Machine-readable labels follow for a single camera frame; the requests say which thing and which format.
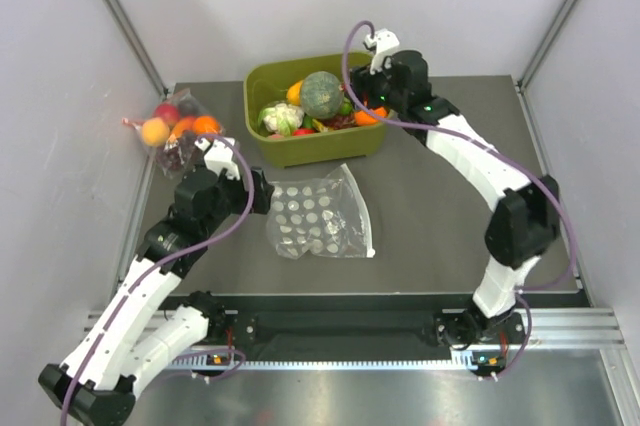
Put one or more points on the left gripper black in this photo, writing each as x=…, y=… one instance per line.
x=261, y=201

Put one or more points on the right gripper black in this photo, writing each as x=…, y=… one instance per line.
x=363, y=80

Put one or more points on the fake orange fruit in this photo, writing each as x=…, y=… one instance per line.
x=369, y=117

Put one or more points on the fake green melon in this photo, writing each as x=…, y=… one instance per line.
x=321, y=95

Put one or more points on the polka dot zip top bag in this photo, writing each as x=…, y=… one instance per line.
x=325, y=217

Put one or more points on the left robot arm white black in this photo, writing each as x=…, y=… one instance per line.
x=101, y=380

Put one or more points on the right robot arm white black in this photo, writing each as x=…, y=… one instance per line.
x=524, y=220

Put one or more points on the fake purple grapes bunch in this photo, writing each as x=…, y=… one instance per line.
x=340, y=122

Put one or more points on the fake cauliflower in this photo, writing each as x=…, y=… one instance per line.
x=282, y=118

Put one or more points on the fake orange mango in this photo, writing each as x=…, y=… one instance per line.
x=293, y=93

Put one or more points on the clear bag of fake fruit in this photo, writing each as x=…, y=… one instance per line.
x=169, y=134

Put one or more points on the green plastic bin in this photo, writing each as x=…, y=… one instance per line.
x=313, y=142

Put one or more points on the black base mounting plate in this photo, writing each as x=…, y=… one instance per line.
x=344, y=327

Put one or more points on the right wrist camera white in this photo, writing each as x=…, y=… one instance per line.
x=383, y=43

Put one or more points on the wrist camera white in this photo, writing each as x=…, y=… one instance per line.
x=383, y=43
x=219, y=157

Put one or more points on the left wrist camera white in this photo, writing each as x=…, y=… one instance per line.
x=219, y=157

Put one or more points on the left aluminium frame post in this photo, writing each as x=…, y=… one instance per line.
x=133, y=40

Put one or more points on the aluminium frame post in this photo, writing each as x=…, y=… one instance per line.
x=551, y=35
x=133, y=40

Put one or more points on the grey slotted cable duct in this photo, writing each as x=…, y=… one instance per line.
x=468, y=360

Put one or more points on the right aluminium frame post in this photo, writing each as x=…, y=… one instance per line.
x=551, y=35

